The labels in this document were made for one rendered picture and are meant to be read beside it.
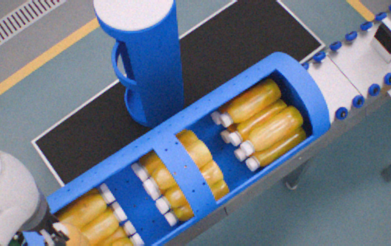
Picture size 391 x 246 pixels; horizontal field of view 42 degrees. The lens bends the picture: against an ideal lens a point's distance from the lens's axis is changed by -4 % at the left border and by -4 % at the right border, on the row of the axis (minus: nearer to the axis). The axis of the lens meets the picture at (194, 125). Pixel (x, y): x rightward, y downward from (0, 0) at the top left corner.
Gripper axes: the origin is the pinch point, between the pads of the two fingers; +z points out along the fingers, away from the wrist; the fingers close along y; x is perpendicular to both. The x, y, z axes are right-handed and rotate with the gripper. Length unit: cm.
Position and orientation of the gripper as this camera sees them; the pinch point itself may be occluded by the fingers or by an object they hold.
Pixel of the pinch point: (54, 230)
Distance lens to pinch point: 111.8
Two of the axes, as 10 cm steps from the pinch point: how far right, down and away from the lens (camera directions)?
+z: 0.1, 3.7, 9.3
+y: -5.6, -7.6, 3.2
